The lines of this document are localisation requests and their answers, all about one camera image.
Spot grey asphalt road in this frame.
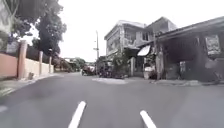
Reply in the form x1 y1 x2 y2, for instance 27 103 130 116
0 71 224 128

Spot grey two-storey building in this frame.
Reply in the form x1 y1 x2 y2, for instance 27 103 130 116
103 16 178 63

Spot pale wall with pillars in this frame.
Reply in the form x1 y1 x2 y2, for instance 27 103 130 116
0 39 56 81

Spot large dark trees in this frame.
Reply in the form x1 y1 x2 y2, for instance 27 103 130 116
0 0 68 61

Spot signboard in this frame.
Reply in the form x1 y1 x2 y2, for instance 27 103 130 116
204 34 222 57

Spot dark shop building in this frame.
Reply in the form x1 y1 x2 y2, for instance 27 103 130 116
134 15 224 83

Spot bush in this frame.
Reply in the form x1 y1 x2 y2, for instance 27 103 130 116
111 49 131 80

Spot robot's own part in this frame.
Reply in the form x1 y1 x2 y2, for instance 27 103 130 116
139 109 158 128
67 100 87 128

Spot utility pole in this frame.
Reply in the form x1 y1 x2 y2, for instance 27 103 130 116
92 30 101 72

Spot concrete pavement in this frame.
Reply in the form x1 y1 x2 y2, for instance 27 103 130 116
0 73 58 98
91 76 224 88

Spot vehicle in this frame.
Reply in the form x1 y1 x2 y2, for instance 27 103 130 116
97 60 114 79
80 64 97 77

